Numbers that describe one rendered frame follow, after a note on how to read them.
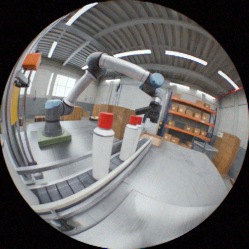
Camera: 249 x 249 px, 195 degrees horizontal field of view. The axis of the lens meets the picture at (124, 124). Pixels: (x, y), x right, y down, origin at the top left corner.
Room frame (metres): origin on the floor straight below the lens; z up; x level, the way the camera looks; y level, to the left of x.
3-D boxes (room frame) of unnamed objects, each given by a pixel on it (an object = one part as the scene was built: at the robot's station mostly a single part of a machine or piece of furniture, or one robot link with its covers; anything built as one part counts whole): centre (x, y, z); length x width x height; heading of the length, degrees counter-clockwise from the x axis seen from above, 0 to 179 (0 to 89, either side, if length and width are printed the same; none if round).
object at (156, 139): (0.81, -0.35, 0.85); 0.30 x 0.26 x 0.04; 149
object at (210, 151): (1.04, -2.21, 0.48); 0.89 x 0.63 x 0.96; 83
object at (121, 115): (0.68, 0.07, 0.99); 0.30 x 0.24 x 0.27; 155
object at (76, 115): (3.03, 2.88, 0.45); 1.20 x 0.84 x 0.89; 66
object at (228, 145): (0.63, -3.74, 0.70); 1.20 x 0.82 x 1.39; 160
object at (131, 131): (0.29, -0.03, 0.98); 0.05 x 0.05 x 0.20
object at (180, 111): (2.72, -3.19, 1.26); 2.78 x 0.61 x 2.51; 64
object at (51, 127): (0.34, 0.51, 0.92); 0.15 x 0.15 x 0.10
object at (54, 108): (0.34, 0.51, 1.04); 0.13 x 0.12 x 0.14; 5
